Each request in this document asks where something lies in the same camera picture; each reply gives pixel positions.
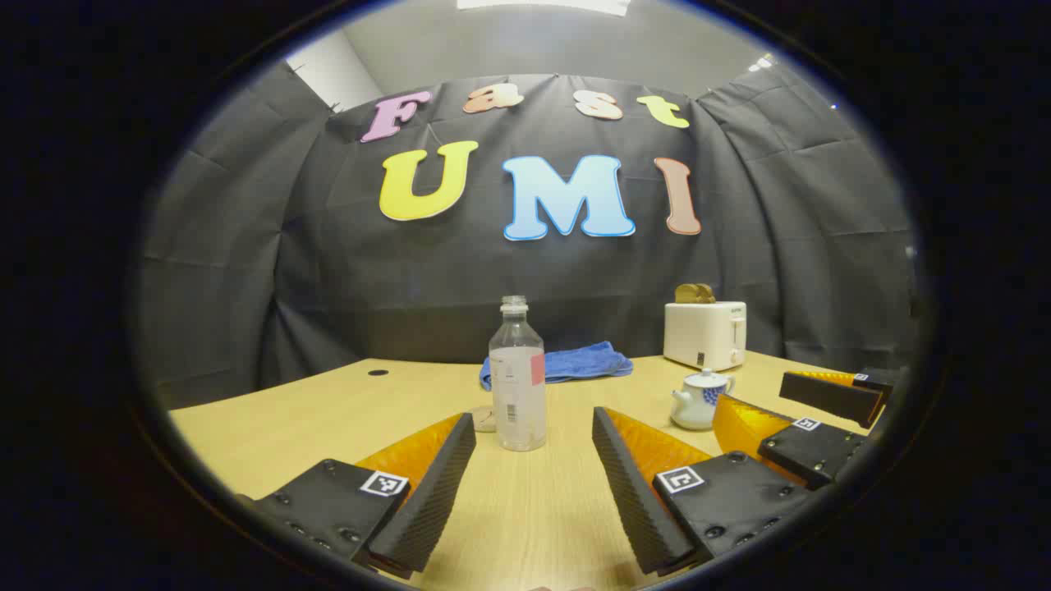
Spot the black backdrop cloth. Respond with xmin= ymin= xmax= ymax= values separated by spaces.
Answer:
xmin=135 ymin=62 xmax=920 ymax=411

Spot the blue towel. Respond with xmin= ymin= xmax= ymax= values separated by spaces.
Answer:
xmin=480 ymin=341 xmax=634 ymax=391

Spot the clear plastic water bottle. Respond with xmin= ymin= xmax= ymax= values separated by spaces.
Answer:
xmin=489 ymin=295 xmax=547 ymax=452

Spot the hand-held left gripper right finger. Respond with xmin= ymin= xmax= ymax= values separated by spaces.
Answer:
xmin=591 ymin=406 xmax=822 ymax=575

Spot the white blue-patterned teacup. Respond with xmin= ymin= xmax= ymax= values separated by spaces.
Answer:
xmin=671 ymin=379 xmax=736 ymax=431

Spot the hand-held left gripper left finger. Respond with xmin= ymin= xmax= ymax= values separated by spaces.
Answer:
xmin=238 ymin=413 xmax=477 ymax=575

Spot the ceiling light panel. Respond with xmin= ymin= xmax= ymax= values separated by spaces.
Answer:
xmin=456 ymin=0 xmax=633 ymax=17

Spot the white toaster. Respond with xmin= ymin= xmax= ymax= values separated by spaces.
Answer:
xmin=663 ymin=300 xmax=748 ymax=372

